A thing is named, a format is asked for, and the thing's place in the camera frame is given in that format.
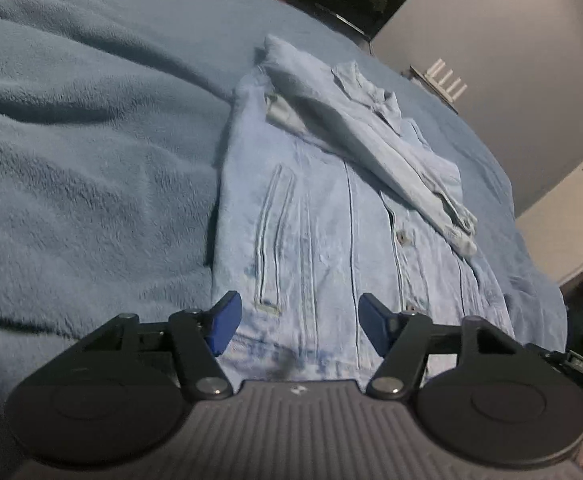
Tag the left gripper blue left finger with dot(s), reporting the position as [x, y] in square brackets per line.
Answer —
[198, 338]

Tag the small shelf under router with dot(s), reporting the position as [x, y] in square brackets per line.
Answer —
[432, 87]

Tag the white wifi router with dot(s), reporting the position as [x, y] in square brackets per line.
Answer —
[445, 81]

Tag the white door with handle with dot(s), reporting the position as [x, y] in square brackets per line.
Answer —
[553, 228]

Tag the blue fleece bed blanket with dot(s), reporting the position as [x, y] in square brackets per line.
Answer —
[114, 126]

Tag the light blue denim jacket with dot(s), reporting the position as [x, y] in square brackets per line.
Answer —
[327, 193]

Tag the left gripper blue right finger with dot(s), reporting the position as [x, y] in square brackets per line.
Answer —
[401, 339]

